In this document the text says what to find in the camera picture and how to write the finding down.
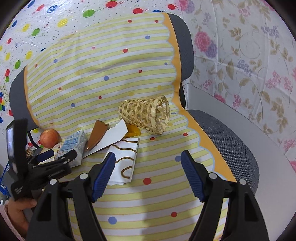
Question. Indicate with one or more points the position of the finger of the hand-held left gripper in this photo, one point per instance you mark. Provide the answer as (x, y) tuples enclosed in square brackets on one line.
[(67, 156), (45, 155)]

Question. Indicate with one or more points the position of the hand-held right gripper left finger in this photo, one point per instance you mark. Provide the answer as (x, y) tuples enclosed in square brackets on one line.
[(101, 176)]

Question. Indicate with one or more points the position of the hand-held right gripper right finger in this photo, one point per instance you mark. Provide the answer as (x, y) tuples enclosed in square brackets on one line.
[(193, 176)]

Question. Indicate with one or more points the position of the blue white carton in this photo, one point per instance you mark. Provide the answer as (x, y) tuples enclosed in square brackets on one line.
[(71, 143)]

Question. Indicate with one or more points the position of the white napkin brown print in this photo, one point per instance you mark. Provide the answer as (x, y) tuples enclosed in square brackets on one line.
[(124, 162)]

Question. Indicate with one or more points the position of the person's left forearm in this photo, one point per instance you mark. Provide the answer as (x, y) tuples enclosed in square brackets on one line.
[(4, 215)]

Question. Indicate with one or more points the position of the person's left hand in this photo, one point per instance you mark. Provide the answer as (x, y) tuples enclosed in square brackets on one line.
[(17, 213)]

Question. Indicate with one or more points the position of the box of wooden sticks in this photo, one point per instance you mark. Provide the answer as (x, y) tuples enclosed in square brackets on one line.
[(30, 151)]

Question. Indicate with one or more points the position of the red apple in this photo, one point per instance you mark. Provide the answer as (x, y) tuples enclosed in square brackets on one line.
[(48, 138)]

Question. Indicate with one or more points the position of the blue plastic basket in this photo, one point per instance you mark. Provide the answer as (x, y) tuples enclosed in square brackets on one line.
[(3, 185)]

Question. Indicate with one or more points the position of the white torn paper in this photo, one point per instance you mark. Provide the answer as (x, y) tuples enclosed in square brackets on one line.
[(113, 135)]

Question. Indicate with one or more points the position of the grey office chair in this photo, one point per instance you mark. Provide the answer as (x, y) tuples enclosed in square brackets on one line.
[(226, 143)]

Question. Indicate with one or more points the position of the woven bamboo basket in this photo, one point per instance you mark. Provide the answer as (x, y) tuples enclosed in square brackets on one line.
[(138, 111)]

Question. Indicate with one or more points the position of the yellow striped dotted cloth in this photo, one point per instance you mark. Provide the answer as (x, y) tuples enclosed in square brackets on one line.
[(104, 69)]

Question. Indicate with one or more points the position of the balloon print plastic sheet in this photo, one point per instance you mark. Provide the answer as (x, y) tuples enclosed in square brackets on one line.
[(46, 30)]

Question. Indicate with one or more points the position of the floral print plastic sheet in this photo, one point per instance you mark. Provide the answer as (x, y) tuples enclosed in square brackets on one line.
[(242, 58)]

